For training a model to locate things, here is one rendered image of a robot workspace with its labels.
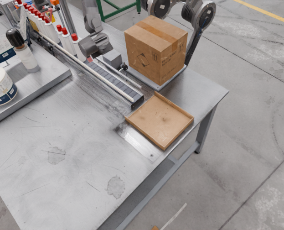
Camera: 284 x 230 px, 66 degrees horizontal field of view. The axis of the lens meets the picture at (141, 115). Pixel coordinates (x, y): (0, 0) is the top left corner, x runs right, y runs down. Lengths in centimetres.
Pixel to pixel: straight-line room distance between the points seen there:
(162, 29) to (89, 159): 85
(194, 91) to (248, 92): 134
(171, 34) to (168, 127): 53
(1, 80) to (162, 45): 95
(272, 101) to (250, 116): 33
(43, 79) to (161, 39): 82
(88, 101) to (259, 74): 213
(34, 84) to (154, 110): 81
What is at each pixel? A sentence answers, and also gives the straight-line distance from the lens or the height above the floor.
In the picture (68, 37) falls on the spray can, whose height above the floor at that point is 103.
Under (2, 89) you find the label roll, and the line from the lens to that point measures 154.
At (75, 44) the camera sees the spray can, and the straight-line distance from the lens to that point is 155.
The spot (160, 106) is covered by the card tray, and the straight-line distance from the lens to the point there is 133.
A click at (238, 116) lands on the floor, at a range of 245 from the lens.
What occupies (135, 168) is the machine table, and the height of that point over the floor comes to 83.
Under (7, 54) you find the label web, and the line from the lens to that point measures 184.
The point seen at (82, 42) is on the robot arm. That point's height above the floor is 134.
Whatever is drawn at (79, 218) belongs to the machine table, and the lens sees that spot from 112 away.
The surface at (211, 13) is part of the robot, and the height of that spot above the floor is 90.
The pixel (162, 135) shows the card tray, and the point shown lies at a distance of 121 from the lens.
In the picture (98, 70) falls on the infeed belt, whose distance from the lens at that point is 154.
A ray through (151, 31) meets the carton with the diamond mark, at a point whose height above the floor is 112.
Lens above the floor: 188
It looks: 54 degrees down
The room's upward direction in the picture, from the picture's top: 6 degrees counter-clockwise
